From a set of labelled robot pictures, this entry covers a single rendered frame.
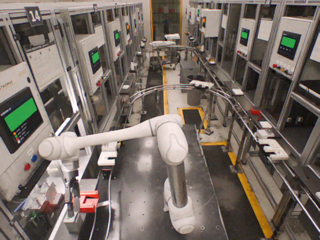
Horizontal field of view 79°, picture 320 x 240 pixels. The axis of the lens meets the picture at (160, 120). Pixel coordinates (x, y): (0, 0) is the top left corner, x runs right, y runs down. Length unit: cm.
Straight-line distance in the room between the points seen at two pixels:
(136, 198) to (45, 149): 95
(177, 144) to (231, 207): 177
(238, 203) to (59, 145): 213
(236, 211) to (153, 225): 123
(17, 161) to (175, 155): 69
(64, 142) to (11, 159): 21
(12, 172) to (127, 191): 98
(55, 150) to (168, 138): 51
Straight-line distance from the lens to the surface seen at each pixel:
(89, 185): 160
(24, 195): 105
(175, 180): 111
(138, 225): 159
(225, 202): 259
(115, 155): 184
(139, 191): 176
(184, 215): 133
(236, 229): 243
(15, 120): 101
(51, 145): 98
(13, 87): 105
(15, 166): 105
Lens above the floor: 205
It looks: 32 degrees down
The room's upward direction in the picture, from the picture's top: 2 degrees counter-clockwise
